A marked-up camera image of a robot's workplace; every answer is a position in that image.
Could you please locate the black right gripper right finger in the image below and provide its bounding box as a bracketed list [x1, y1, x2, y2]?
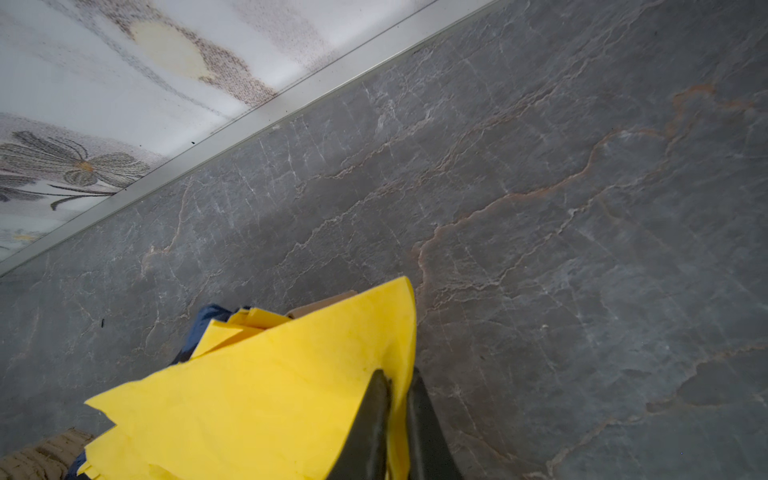
[406, 368, 463, 480]

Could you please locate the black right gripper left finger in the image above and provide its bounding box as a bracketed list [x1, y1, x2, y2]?
[326, 369, 391, 480]

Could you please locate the single yellow paper napkin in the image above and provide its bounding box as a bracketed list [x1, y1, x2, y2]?
[82, 277, 416, 479]

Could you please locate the yellow napkin stack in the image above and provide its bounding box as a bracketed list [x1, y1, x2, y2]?
[78, 307, 290, 479]

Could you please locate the brown cardboard napkin box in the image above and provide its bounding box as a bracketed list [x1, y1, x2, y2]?
[286, 290, 357, 319]

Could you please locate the dark blue napkin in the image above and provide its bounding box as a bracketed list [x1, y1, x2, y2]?
[64, 304, 233, 480]

